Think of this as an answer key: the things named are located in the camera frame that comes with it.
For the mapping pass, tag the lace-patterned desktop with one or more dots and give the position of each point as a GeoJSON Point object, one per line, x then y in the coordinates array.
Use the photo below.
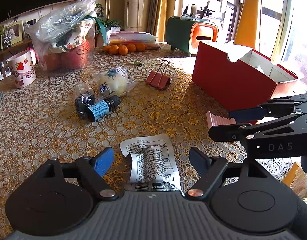
{"type": "Point", "coordinates": [43, 142]}

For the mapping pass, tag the silver foil packet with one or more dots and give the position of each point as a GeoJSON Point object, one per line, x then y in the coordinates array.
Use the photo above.
{"type": "Point", "coordinates": [153, 160]}

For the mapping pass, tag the beige tower air conditioner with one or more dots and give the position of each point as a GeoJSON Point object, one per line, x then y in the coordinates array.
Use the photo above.
{"type": "Point", "coordinates": [136, 2]}

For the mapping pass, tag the pink ribbed pad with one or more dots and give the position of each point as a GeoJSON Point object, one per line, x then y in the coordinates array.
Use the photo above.
{"type": "Point", "coordinates": [218, 121]}

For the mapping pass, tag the pink binder clip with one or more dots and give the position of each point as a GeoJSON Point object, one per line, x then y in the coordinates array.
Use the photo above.
{"type": "Point", "coordinates": [157, 78]}

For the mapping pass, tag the photo frame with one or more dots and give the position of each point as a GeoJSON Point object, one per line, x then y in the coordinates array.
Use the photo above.
{"type": "Point", "coordinates": [12, 33]}

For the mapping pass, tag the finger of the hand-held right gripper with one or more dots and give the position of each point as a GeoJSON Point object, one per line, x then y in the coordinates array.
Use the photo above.
{"type": "Point", "coordinates": [226, 132]}
{"type": "Point", "coordinates": [246, 113]}

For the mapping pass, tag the small green leaf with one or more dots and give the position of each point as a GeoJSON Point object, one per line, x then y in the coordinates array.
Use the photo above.
{"type": "Point", "coordinates": [136, 63]}

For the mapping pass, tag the grass plant in vase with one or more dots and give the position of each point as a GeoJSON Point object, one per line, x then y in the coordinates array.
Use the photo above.
{"type": "Point", "coordinates": [2, 30]}

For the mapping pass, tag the crumpled clear plastic bag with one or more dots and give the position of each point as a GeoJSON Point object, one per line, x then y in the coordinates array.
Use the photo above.
{"type": "Point", "coordinates": [58, 20]}

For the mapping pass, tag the yellow curtain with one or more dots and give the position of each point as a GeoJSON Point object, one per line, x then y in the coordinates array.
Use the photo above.
{"type": "Point", "coordinates": [168, 5]}

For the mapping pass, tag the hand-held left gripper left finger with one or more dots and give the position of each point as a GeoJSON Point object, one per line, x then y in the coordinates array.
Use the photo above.
{"type": "Point", "coordinates": [103, 161]}

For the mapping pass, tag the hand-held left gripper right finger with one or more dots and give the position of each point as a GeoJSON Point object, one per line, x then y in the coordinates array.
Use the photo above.
{"type": "Point", "coordinates": [201, 160]}

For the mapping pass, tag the makeup brush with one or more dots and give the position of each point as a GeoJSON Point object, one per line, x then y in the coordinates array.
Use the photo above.
{"type": "Point", "coordinates": [206, 7]}

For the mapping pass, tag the yellow squishy toy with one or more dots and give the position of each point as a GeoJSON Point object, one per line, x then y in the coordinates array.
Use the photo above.
{"type": "Point", "coordinates": [116, 82]}

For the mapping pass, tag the dark bottle with blue label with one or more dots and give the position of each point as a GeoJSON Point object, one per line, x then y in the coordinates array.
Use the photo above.
{"type": "Point", "coordinates": [101, 108]}

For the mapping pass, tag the clear packet of black pieces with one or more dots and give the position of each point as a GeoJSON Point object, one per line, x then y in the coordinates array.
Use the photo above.
{"type": "Point", "coordinates": [83, 102]}

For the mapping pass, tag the pink strawberry mug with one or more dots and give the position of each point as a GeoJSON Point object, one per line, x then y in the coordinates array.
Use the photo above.
{"type": "Point", "coordinates": [22, 73]}

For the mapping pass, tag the green and orange tissue box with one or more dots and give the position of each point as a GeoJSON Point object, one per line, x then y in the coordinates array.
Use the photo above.
{"type": "Point", "coordinates": [183, 35]}

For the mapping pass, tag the printed cloth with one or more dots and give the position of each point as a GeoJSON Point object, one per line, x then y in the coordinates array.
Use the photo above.
{"type": "Point", "coordinates": [73, 40]}

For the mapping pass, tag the tangerine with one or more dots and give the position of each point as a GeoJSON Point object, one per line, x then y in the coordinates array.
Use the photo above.
{"type": "Point", "coordinates": [131, 47]}
{"type": "Point", "coordinates": [106, 48]}
{"type": "Point", "coordinates": [140, 46]}
{"type": "Point", "coordinates": [114, 49]}
{"type": "Point", "coordinates": [123, 50]}

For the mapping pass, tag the window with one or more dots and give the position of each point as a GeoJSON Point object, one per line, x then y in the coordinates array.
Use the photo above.
{"type": "Point", "coordinates": [273, 10]}

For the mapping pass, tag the red cardboard box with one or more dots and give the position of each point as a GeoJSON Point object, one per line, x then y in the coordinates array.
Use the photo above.
{"type": "Point", "coordinates": [231, 80]}

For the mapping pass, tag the red pot in plastic bag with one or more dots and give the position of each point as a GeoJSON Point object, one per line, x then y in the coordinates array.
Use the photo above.
{"type": "Point", "coordinates": [66, 57]}

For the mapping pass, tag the green ribbon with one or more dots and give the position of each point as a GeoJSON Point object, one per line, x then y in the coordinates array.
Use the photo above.
{"type": "Point", "coordinates": [101, 27]}

